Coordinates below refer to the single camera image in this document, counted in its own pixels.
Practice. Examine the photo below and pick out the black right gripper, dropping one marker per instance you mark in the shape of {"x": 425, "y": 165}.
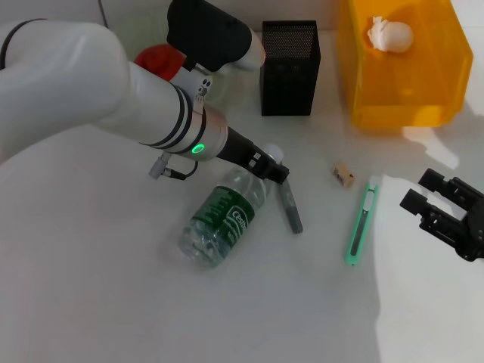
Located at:
{"x": 474, "y": 238}

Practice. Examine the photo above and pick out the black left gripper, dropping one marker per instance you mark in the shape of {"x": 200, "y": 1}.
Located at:
{"x": 236, "y": 149}

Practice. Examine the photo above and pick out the grey marker pen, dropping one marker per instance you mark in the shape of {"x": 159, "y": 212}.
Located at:
{"x": 291, "y": 208}

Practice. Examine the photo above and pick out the green utility knife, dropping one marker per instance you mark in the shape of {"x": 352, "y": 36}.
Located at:
{"x": 363, "y": 215}

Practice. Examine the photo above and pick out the small beige eraser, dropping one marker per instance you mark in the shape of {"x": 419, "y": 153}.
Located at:
{"x": 344, "y": 174}

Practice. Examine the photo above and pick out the clear green-label water bottle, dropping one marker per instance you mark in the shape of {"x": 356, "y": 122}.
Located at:
{"x": 223, "y": 219}

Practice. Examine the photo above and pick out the white paper ball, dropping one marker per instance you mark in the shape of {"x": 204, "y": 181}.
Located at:
{"x": 391, "y": 35}

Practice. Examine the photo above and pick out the orange fruit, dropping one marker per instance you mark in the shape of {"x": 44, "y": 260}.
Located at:
{"x": 157, "y": 60}

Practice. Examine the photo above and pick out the black mesh pen holder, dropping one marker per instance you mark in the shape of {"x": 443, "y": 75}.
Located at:
{"x": 289, "y": 75}

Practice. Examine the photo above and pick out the green glass fruit bowl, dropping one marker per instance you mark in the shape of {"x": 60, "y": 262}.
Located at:
{"x": 227, "y": 89}

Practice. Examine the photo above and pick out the yellow plastic bin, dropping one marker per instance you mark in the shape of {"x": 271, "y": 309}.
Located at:
{"x": 408, "y": 83}

